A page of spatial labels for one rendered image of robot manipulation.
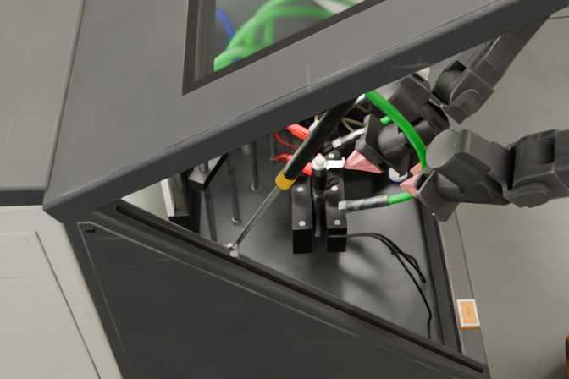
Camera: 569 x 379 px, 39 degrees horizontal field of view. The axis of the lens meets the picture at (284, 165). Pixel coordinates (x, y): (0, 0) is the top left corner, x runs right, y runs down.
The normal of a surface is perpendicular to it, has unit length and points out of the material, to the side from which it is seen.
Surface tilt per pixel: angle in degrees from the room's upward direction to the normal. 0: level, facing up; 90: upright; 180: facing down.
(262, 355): 90
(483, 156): 37
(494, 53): 56
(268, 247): 0
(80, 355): 90
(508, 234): 0
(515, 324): 0
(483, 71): 64
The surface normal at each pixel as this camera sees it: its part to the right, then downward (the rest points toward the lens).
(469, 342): -0.02, -0.64
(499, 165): 0.60, -0.29
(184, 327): 0.04, 0.77
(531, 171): -0.63, -0.52
